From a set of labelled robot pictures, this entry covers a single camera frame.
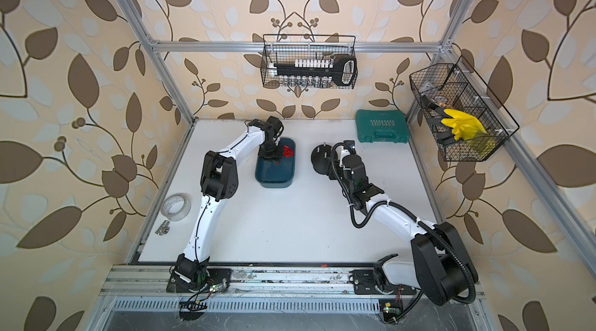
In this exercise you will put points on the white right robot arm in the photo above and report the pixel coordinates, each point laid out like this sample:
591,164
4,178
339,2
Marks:
441,268

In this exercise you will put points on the black dome screw fixture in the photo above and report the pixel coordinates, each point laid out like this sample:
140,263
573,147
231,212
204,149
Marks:
321,159

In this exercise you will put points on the green plastic tool case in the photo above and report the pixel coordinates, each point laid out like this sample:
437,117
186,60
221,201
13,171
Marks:
381,126

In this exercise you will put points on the black wire basket right wall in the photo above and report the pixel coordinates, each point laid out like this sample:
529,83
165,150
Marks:
451,86

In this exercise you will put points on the yellow rubber glove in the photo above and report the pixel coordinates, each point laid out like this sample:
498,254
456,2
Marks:
465,127

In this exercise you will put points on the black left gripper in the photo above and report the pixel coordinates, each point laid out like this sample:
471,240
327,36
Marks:
277,156

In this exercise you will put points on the small metal bracket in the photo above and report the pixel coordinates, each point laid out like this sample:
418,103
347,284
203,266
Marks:
163,229

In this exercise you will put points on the black pliers in basket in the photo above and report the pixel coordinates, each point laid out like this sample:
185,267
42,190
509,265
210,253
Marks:
444,134

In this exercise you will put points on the black wire basket wall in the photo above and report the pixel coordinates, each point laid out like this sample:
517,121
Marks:
283,48
451,86

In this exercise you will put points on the dark teal plastic tray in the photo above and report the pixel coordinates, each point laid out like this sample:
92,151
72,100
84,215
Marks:
276,173

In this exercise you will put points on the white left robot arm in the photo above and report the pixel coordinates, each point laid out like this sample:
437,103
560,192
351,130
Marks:
218,184

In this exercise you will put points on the clear tape roll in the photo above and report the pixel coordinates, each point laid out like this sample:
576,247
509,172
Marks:
175,207

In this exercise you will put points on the black wire basket back wall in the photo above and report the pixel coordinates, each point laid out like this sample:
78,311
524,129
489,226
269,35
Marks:
283,48

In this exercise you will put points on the black socket set holder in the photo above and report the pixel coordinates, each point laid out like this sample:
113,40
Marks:
340,71

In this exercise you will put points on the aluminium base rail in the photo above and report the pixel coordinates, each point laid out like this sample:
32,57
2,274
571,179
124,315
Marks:
248,289

